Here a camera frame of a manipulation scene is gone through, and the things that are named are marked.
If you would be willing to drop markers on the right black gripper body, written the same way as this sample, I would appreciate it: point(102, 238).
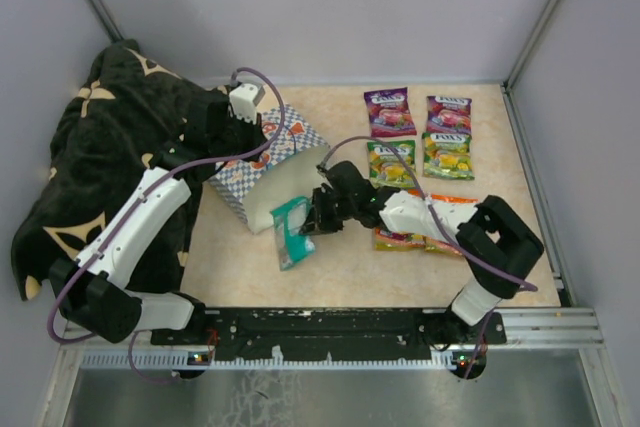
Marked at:
point(330, 211)

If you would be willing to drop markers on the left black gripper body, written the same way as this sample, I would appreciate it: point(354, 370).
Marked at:
point(240, 137)

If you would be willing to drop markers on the teal snack packet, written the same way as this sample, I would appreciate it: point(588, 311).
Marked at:
point(292, 245)

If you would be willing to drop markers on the blue checkered paper bag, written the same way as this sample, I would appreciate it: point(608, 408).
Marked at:
point(284, 171)

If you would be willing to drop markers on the orange snack packet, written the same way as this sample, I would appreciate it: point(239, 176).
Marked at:
point(445, 247)
point(384, 240)

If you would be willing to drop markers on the green Fox's candy packet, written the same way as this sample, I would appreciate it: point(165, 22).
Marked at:
point(385, 169)

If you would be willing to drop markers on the purple snack packet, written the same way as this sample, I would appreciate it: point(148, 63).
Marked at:
point(388, 113)
point(450, 115)

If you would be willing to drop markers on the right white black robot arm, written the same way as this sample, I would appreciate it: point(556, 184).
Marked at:
point(498, 246)

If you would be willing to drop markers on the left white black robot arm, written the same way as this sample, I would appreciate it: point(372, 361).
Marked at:
point(91, 289)

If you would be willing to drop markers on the black floral blanket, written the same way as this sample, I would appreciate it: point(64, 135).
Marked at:
point(127, 110)

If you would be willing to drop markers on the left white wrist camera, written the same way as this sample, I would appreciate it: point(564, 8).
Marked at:
point(244, 100)

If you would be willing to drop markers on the aluminium frame rail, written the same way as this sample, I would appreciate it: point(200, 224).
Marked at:
point(517, 327)

